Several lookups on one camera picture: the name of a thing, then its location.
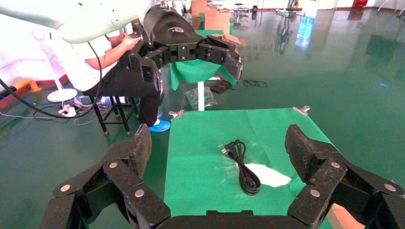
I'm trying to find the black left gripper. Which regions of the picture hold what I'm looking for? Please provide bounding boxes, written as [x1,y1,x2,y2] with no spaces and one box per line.
[128,4,244,95]

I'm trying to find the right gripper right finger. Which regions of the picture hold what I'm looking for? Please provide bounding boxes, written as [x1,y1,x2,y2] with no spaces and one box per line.
[285,124,405,229]

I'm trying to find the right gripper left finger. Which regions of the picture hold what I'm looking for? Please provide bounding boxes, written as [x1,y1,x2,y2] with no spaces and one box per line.
[39,124,171,229]

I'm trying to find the black power cord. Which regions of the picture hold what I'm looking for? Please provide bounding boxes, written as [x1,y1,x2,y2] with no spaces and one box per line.
[221,140,262,196]

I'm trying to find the large stacked cardboard box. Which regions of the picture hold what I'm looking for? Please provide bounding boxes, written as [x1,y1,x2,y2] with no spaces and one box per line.
[204,12,232,35]

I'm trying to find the small stacked cardboard box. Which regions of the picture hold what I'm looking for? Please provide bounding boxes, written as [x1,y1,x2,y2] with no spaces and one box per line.
[191,0,210,18]

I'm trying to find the green cloth on side table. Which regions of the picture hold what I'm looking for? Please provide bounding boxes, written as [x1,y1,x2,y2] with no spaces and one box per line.
[168,29,238,92]

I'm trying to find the white side table leg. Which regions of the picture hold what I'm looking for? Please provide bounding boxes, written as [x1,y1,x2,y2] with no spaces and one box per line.
[197,81,205,111]

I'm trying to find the black flat tray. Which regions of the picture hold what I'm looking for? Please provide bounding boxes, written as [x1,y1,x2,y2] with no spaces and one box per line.
[210,79,233,94]

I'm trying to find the clear plastic bag dark parts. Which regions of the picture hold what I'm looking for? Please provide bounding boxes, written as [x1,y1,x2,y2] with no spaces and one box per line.
[184,87,218,111]

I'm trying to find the metal binder clip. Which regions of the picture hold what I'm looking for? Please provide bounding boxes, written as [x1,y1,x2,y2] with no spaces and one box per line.
[168,109,186,120]
[292,105,311,116]

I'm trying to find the seated person white shirt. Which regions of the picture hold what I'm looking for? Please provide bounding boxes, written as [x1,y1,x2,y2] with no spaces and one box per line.
[68,31,171,134]

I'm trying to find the black four-legged stool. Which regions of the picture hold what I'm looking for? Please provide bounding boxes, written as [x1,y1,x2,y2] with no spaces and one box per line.
[88,94,140,137]

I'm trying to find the white power strip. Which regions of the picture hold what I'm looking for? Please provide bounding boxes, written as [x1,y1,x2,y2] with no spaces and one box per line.
[58,104,77,117]

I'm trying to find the green tablecloth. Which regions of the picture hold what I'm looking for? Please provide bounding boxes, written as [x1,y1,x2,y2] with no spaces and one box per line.
[164,108,336,229]

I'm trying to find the yellow floor pipe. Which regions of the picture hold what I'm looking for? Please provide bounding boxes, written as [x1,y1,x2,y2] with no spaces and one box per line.
[12,79,42,94]

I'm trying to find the black coiled floor cable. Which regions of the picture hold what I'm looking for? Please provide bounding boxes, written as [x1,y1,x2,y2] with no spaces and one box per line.
[242,79,268,88]

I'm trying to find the white pedestal fan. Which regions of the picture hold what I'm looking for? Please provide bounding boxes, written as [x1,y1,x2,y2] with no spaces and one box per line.
[32,30,78,104]

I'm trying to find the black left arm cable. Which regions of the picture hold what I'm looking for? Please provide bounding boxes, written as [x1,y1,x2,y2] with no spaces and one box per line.
[0,42,104,120]

